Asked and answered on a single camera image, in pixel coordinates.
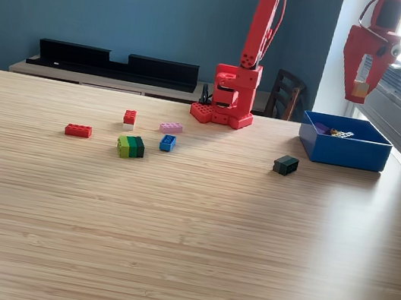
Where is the white yellow red brick tower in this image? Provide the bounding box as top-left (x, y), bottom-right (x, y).
top-left (350, 80), bottom-right (371, 100)

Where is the small yellow toy digger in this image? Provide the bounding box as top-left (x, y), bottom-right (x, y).
top-left (329, 128), bottom-right (356, 142)

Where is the purple and pink brick stack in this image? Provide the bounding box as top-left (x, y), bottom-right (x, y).
top-left (312, 122), bottom-right (333, 138)

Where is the green brick stack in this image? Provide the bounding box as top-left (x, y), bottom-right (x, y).
top-left (114, 133), bottom-right (147, 162)

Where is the blue plastic bin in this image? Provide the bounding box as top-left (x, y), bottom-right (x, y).
top-left (295, 109), bottom-right (397, 175)

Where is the dark wooden chair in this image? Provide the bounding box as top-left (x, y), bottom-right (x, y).
top-left (262, 67), bottom-right (309, 124)

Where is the dark green brick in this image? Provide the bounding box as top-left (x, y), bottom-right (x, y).
top-left (271, 153), bottom-right (300, 178)

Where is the small blue brick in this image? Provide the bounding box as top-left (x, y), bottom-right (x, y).
top-left (158, 134), bottom-right (177, 153)

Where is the red and white brick stack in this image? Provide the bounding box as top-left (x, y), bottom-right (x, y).
top-left (121, 108), bottom-right (138, 132)

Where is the black shelf unit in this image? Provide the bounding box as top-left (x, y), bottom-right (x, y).
top-left (24, 35), bottom-right (202, 95)

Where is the pale wooden sideboard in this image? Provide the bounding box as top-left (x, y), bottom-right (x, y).
top-left (8, 49), bottom-right (273, 117)

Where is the grey wall heater unit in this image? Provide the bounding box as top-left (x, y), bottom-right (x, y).
top-left (342, 52), bottom-right (401, 153)

